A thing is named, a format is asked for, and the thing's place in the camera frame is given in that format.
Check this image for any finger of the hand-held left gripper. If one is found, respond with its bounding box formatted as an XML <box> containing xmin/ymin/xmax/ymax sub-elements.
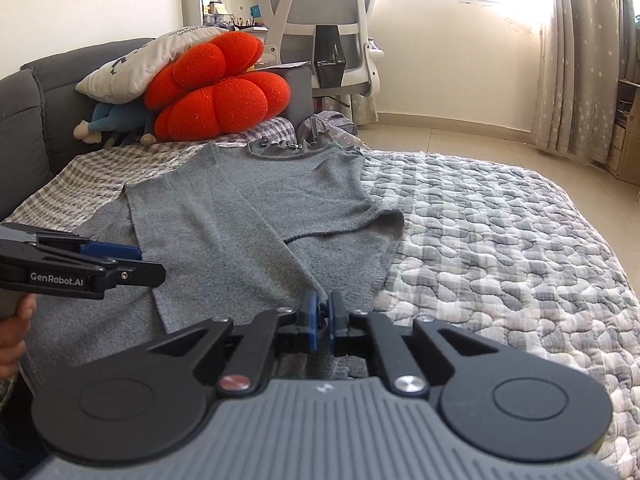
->
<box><xmin>35</xmin><ymin>231</ymin><xmax>144</xmax><ymax>262</ymax></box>
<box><xmin>101</xmin><ymin>256</ymin><xmax>167</xmax><ymax>298</ymax></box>

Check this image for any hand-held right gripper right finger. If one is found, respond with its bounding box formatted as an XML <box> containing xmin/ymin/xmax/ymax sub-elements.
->
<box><xmin>327</xmin><ymin>290</ymin><xmax>496</xmax><ymax>395</ymax></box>

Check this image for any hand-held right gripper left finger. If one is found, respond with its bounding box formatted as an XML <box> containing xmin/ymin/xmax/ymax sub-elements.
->
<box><xmin>142</xmin><ymin>290</ymin><xmax>321</xmax><ymax>395</ymax></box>

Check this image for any grey knit sweater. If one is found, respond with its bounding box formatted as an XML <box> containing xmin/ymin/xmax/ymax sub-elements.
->
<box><xmin>22</xmin><ymin>141</ymin><xmax>406</xmax><ymax>396</ymax></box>

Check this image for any person's left hand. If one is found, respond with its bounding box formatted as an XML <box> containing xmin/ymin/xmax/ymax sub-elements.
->
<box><xmin>0</xmin><ymin>293</ymin><xmax>39</xmax><ymax>380</ymax></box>

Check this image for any dark grey sofa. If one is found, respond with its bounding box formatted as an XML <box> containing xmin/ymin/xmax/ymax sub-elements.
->
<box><xmin>0</xmin><ymin>37</ymin><xmax>158</xmax><ymax>216</ymax></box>

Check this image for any blue plush toy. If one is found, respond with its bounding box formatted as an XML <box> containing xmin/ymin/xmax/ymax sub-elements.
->
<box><xmin>73</xmin><ymin>102</ymin><xmax>161</xmax><ymax>148</ymax></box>

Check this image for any grey checked quilt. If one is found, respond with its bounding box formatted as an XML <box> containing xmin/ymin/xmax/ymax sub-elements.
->
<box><xmin>0</xmin><ymin>115</ymin><xmax>640</xmax><ymax>480</ymax></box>

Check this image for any red lobed plush cushion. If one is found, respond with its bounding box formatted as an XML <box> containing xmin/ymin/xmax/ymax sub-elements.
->
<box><xmin>143</xmin><ymin>32</ymin><xmax>292</xmax><ymax>142</ymax></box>

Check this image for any white printed pillow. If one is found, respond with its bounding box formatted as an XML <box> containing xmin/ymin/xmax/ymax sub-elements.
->
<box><xmin>75</xmin><ymin>25</ymin><xmax>231</xmax><ymax>106</ymax></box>

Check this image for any grey patterned backpack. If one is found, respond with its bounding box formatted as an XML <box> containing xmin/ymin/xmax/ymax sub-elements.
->
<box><xmin>296</xmin><ymin>110</ymin><xmax>371</xmax><ymax>151</ymax></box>

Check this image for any dark grey box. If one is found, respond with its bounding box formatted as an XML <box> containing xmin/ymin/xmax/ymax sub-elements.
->
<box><xmin>270</xmin><ymin>66</ymin><xmax>315</xmax><ymax>128</ymax></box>

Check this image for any paper sheet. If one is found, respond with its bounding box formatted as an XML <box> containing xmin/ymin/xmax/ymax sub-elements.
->
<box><xmin>254</xmin><ymin>61</ymin><xmax>312</xmax><ymax>72</ymax></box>

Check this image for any white mesh office chair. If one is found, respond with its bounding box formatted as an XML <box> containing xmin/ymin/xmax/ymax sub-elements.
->
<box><xmin>255</xmin><ymin>0</ymin><xmax>385</xmax><ymax>111</ymax></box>

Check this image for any wooden desk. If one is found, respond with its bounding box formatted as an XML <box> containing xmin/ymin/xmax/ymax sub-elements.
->
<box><xmin>607</xmin><ymin>77</ymin><xmax>640</xmax><ymax>186</ymax></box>

